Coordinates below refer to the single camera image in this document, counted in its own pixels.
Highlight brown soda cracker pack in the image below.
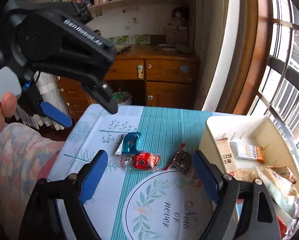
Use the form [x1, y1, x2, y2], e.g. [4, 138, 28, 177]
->
[216, 138, 241, 180]

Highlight red candy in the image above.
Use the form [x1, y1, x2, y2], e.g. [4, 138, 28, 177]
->
[118, 151, 161, 171]

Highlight white plastic storage bin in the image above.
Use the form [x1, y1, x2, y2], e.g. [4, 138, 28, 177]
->
[192, 115, 299, 239]

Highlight orange oats bar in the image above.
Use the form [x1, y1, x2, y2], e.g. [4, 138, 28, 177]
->
[230, 141, 265, 164]

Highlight wooden desk with drawers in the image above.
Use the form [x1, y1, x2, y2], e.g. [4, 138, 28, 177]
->
[55, 44, 199, 123]

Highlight metal window bars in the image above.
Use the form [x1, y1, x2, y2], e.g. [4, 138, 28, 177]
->
[248, 0, 299, 148]

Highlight mountain print bread bag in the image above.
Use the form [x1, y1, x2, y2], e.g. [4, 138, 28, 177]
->
[238, 165, 299, 219]

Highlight person's left hand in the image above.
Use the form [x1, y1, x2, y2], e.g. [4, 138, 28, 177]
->
[0, 93, 18, 131]

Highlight red blue cookie roll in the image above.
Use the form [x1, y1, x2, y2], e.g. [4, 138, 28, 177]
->
[236, 199, 244, 220]

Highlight dark brownie pack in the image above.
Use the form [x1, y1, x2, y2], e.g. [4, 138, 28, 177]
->
[163, 143, 192, 174]

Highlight blue foil candy pack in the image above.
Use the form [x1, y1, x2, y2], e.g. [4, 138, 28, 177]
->
[115, 132, 141, 155]

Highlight pastel floral blanket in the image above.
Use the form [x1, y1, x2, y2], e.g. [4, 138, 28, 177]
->
[0, 123, 64, 239]

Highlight blue patterned tablecloth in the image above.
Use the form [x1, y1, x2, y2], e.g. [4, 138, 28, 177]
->
[48, 105, 213, 239]

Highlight red Lipo biscuit bag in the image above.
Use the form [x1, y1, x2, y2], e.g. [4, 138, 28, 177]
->
[275, 196, 299, 239]

